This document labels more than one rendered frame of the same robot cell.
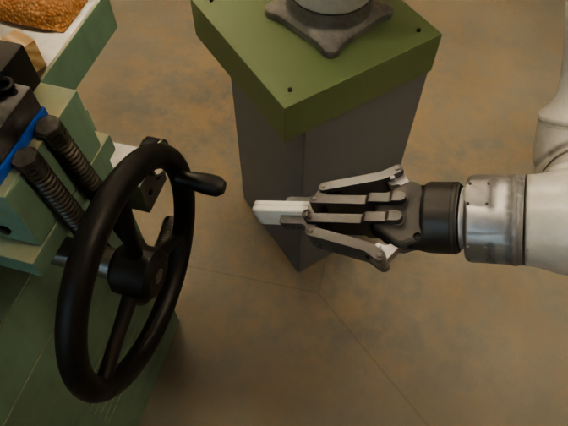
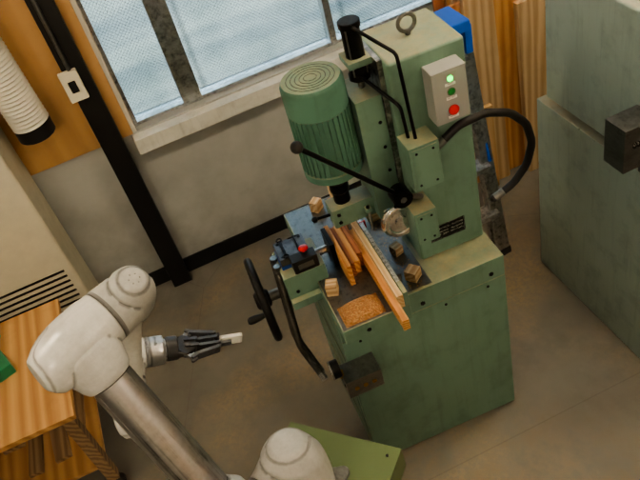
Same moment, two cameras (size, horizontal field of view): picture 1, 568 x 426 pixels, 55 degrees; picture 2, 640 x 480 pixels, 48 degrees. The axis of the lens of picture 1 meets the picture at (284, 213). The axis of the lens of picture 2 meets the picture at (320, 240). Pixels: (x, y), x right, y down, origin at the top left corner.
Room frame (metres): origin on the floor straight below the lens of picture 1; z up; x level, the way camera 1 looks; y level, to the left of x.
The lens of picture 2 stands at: (1.91, -0.29, 2.47)
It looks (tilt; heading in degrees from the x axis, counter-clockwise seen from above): 41 degrees down; 157
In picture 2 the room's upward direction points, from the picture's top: 17 degrees counter-clockwise
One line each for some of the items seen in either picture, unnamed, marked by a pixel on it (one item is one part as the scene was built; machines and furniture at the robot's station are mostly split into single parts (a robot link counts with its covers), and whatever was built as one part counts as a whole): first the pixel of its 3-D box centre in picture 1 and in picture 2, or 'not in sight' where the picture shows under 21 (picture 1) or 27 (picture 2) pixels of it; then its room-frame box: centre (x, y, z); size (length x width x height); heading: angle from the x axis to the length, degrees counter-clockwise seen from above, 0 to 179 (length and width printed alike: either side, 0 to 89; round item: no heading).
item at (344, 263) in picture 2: not in sight; (339, 254); (0.42, 0.40, 0.94); 0.21 x 0.01 x 0.08; 164
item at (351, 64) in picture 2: not in sight; (355, 49); (0.40, 0.63, 1.54); 0.08 x 0.08 x 0.17; 74
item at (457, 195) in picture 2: not in sight; (425, 141); (0.44, 0.77, 1.16); 0.22 x 0.22 x 0.72; 74
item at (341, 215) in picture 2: not in sight; (351, 208); (0.37, 0.51, 1.03); 0.14 x 0.07 x 0.09; 74
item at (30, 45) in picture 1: (18, 56); (331, 287); (0.50, 0.31, 0.92); 0.04 x 0.03 x 0.04; 143
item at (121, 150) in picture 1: (124, 174); (361, 375); (0.58, 0.28, 0.58); 0.12 x 0.08 x 0.08; 74
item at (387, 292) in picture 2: not in sight; (365, 256); (0.48, 0.46, 0.92); 0.62 x 0.02 x 0.04; 164
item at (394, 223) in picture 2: not in sight; (400, 219); (0.52, 0.58, 1.02); 0.12 x 0.03 x 0.12; 74
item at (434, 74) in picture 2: not in sight; (446, 90); (0.59, 0.76, 1.40); 0.10 x 0.06 x 0.16; 74
